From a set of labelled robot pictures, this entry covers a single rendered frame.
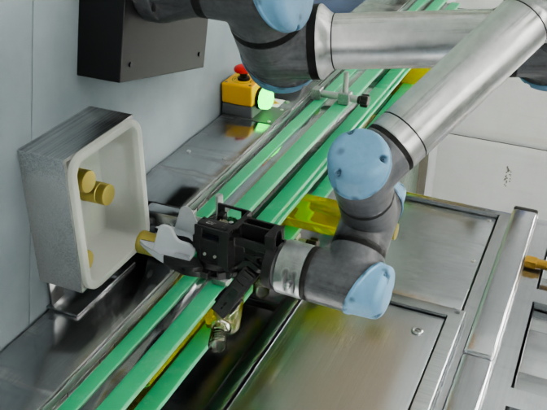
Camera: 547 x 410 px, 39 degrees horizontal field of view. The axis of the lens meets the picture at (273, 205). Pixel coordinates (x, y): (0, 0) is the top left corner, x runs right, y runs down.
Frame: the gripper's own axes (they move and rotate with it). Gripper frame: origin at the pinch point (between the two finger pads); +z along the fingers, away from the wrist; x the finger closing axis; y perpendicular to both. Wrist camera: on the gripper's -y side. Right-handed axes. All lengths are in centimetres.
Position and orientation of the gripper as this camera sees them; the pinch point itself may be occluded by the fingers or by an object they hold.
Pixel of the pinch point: (155, 241)
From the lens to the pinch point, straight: 116.6
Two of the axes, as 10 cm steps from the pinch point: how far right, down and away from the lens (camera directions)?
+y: 0.3, -8.7, -4.8
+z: -9.1, -2.3, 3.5
